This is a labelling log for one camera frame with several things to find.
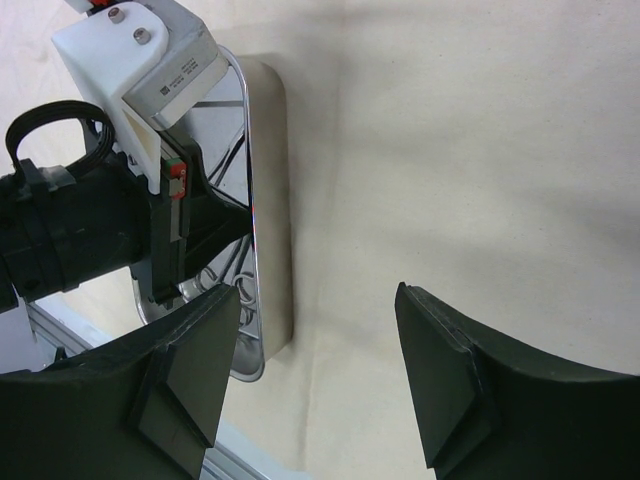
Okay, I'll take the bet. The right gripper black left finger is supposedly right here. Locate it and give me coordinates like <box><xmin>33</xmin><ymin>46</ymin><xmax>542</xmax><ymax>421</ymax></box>
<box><xmin>1</xmin><ymin>285</ymin><xmax>240</xmax><ymax>479</ymax></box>

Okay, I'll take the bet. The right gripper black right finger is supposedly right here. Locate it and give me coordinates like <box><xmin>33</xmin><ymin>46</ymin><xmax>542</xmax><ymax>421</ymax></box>
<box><xmin>395</xmin><ymin>283</ymin><xmax>639</xmax><ymax>479</ymax></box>

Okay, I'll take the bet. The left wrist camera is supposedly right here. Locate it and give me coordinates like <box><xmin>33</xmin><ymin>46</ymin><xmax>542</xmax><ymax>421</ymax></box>
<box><xmin>52</xmin><ymin>1</ymin><xmax>229</xmax><ymax>195</ymax></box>

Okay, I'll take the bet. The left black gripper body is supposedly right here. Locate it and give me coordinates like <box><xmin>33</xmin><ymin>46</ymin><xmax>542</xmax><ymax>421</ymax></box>
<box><xmin>1</xmin><ymin>139</ymin><xmax>250</xmax><ymax>311</ymax></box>

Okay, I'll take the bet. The beige cloth wrap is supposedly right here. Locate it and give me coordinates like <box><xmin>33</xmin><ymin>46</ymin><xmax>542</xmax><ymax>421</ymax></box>
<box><xmin>0</xmin><ymin>0</ymin><xmax>640</xmax><ymax>480</ymax></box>

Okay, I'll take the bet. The steel instrument tray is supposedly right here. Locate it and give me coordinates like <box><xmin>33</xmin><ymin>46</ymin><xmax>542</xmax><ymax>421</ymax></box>
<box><xmin>132</xmin><ymin>44</ymin><xmax>294</xmax><ymax>381</ymax></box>

